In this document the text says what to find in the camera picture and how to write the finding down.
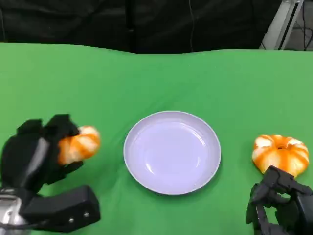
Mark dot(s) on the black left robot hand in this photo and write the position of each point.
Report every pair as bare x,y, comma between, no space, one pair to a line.
22,156

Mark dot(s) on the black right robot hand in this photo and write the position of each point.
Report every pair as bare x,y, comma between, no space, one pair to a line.
293,210

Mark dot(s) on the orange and white bread roll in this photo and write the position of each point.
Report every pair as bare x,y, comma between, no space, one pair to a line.
83,144
281,156

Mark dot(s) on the green table cloth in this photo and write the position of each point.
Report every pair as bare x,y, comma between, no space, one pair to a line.
73,85

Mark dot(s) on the lilac plate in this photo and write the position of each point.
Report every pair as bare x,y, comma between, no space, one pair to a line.
171,151

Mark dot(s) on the black backdrop curtain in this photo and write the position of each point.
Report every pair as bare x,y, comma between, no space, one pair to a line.
73,19

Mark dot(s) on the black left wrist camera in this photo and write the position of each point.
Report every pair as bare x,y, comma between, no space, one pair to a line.
61,208

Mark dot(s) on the aluminium frame post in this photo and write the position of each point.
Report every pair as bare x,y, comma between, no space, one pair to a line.
281,27

